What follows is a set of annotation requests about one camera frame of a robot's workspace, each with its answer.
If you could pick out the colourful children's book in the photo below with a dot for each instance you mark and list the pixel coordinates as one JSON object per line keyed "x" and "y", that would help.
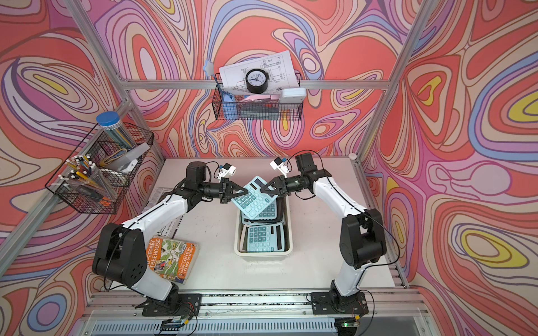
{"x": 171, "y": 259}

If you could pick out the black round clock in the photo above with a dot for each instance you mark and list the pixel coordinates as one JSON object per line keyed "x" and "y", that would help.
{"x": 256, "y": 81}

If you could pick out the cream plastic storage box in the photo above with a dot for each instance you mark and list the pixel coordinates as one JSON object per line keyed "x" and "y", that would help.
{"x": 240, "y": 248}

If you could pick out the white box in basket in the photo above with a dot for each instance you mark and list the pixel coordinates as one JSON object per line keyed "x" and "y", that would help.
{"x": 292, "y": 95}

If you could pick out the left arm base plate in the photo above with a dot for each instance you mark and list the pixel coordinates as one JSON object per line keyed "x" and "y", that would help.
{"x": 178, "y": 304}

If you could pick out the clear cup of pencils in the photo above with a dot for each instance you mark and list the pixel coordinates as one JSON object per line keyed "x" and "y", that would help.
{"x": 85, "y": 178}

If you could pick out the black wire basket wall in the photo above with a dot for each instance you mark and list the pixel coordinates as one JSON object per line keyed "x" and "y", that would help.
{"x": 227, "y": 106}
{"x": 97, "y": 146}

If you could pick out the newspaper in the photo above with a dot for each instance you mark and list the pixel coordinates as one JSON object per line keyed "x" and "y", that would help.
{"x": 168, "y": 231}

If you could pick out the blue calculator corner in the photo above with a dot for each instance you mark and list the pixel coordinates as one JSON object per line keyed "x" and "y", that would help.
{"x": 268, "y": 215}

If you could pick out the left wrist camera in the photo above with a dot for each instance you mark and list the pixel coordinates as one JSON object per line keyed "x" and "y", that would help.
{"x": 226, "y": 171}

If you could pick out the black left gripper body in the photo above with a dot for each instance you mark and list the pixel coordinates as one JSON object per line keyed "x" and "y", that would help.
{"x": 214, "y": 191}

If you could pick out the black wire basket back wall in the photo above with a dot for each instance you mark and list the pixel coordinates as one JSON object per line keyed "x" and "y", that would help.
{"x": 227, "y": 106}

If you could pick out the blue calculator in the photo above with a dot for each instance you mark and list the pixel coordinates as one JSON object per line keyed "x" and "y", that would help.
{"x": 252, "y": 204}
{"x": 264, "y": 238}

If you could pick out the black wire basket left wall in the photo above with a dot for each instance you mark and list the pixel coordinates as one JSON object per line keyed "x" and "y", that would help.
{"x": 97, "y": 146}

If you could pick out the white paper drawing sheet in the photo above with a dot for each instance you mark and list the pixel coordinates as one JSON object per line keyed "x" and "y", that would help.
{"x": 278, "y": 66}

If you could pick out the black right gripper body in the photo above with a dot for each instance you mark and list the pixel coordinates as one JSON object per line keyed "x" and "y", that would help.
{"x": 290, "y": 184}

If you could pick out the grey stapler in basket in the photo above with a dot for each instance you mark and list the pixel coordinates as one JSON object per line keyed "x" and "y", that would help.
{"x": 125, "y": 161}

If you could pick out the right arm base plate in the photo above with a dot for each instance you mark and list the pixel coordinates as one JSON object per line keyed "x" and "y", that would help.
{"x": 332, "y": 303}

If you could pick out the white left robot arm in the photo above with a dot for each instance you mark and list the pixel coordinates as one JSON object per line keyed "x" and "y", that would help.
{"x": 121, "y": 255}

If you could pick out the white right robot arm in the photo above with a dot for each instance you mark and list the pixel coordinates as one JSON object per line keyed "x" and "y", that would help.
{"x": 362, "y": 236}

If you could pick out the blue lid pencil jar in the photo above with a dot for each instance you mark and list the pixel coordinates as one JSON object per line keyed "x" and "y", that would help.
{"x": 111, "y": 123}

